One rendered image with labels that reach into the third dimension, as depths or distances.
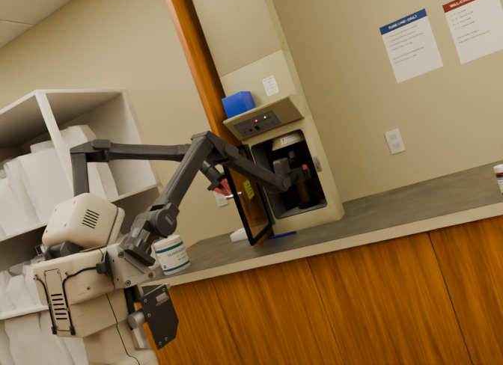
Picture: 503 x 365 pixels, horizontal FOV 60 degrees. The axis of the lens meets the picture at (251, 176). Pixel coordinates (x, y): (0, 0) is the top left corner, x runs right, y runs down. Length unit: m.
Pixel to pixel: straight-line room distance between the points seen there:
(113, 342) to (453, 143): 1.67
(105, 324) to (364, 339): 0.95
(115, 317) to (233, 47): 1.22
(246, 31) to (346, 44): 0.55
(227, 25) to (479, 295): 1.44
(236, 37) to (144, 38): 0.93
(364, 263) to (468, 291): 0.35
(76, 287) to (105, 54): 1.97
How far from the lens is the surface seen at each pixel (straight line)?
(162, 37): 2.71
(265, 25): 1.94
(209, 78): 2.05
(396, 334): 1.76
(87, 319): 1.32
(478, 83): 2.22
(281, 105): 1.79
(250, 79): 1.95
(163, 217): 1.24
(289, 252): 1.68
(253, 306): 1.88
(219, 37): 2.03
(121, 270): 1.18
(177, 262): 2.03
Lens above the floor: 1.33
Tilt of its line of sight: 3 degrees down
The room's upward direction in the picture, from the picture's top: 19 degrees counter-clockwise
